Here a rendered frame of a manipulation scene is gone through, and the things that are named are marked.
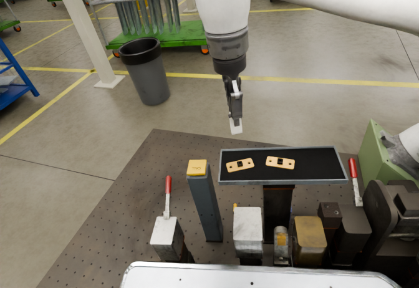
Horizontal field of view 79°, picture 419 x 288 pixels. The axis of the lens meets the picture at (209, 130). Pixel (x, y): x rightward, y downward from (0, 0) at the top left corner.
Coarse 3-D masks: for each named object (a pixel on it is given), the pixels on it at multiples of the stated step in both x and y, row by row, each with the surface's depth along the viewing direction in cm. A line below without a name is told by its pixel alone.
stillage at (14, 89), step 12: (0, 48) 345; (12, 60) 357; (0, 72) 344; (24, 72) 374; (0, 84) 366; (12, 84) 397; (24, 84) 390; (0, 96) 375; (12, 96) 369; (36, 96) 394; (0, 108) 347
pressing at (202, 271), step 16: (128, 272) 77; (144, 272) 76; (160, 272) 75; (176, 272) 75; (192, 272) 74; (208, 272) 73; (224, 272) 73; (240, 272) 72; (256, 272) 72; (272, 272) 71; (288, 272) 70; (304, 272) 69; (320, 272) 69; (336, 272) 68; (352, 272) 68; (368, 272) 67
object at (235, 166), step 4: (240, 160) 82; (244, 160) 82; (248, 160) 82; (228, 164) 82; (232, 164) 81; (236, 164) 81; (240, 164) 80; (244, 164) 81; (248, 164) 80; (252, 164) 80; (228, 168) 80; (232, 168) 80; (236, 168) 80; (240, 168) 80; (244, 168) 79
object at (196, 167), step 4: (192, 160) 86; (196, 160) 85; (200, 160) 85; (204, 160) 85; (188, 164) 85; (192, 164) 84; (196, 164) 84; (200, 164) 84; (204, 164) 84; (188, 168) 83; (192, 168) 83; (196, 168) 83; (200, 168) 82; (204, 168) 82; (188, 172) 82; (192, 172) 82; (196, 172) 81; (200, 172) 81; (204, 172) 81
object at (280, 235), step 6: (276, 228) 70; (282, 228) 69; (276, 234) 69; (282, 234) 68; (276, 240) 70; (282, 240) 68; (276, 246) 71; (282, 246) 71; (276, 252) 72; (282, 252) 72; (276, 258) 74; (282, 258) 73
